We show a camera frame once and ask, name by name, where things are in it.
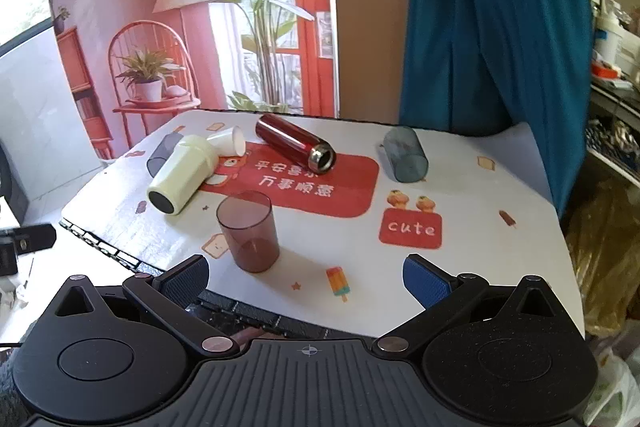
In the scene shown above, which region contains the white plastic bottle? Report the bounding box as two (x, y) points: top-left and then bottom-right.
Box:
(595, 14), (624, 64)

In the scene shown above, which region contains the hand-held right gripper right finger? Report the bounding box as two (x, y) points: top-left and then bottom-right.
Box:
(376, 253), (557, 354)

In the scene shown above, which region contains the printed white tablecloth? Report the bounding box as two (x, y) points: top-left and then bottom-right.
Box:
(60, 108), (586, 341)

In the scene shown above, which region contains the small white cup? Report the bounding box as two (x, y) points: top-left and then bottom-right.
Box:
(206, 126), (246, 157)

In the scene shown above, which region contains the yellow plastic bag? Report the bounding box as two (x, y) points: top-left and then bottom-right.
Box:
(565, 177), (640, 339)

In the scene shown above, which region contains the red metal cup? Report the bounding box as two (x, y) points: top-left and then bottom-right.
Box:
(255, 113), (336, 173)

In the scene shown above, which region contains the black device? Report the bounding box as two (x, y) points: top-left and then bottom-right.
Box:
(0, 223), (57, 276)

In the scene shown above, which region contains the cream insulated cup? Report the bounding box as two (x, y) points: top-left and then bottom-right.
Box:
(147, 134), (219, 217)

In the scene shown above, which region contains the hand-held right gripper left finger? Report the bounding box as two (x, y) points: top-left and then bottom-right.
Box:
(54, 255), (241, 356)

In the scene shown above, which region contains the brown translucent cup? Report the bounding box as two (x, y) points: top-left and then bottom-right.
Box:
(216, 190), (281, 274)

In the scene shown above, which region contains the blue cloth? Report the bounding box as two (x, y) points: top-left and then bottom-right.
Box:
(398, 0), (594, 219)

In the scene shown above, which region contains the teal translucent cup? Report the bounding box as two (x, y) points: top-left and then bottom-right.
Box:
(382, 126), (429, 183)

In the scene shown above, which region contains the white plastic bag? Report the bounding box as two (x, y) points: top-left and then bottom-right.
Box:
(584, 341), (640, 427)

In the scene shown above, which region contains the dark grey translucent cup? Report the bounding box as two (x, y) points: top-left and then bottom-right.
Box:
(146, 133), (184, 178)

